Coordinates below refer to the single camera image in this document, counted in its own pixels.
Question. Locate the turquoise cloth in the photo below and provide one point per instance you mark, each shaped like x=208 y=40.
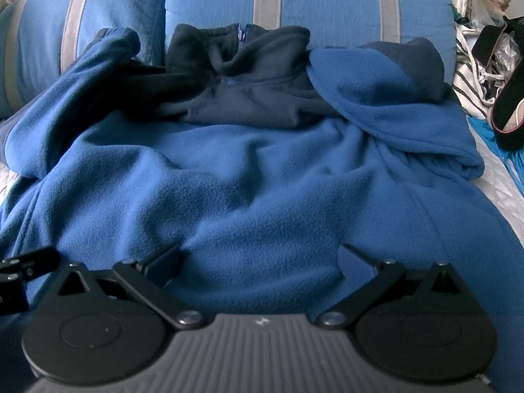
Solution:
x=491 y=139

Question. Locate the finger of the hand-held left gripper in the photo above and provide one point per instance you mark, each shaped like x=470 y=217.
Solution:
x=39 y=260
x=12 y=299

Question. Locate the clear plastic bag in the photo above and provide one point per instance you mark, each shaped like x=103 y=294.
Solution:
x=507 y=49

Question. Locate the white black-striped cloth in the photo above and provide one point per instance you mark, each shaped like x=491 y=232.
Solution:
x=470 y=77

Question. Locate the blue fleece pullover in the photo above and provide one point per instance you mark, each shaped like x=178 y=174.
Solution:
x=254 y=188

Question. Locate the black bag with pink trim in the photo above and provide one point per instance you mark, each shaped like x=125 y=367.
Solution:
x=507 y=106

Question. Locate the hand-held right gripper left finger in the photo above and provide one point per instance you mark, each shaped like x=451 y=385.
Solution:
x=166 y=264

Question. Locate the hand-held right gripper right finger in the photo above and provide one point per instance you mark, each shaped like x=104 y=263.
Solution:
x=358 y=264

